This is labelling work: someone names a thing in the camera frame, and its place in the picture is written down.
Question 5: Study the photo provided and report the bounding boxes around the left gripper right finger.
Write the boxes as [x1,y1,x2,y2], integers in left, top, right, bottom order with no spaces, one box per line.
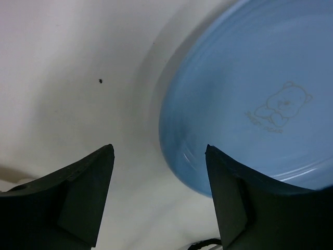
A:
[206,146,332,249]

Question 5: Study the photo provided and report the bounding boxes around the blue plate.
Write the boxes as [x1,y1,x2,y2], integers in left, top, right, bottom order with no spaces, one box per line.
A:
[159,0,332,196]

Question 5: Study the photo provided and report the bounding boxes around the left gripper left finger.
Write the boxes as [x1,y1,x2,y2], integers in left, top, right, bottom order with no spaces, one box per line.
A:
[1,144,114,249]

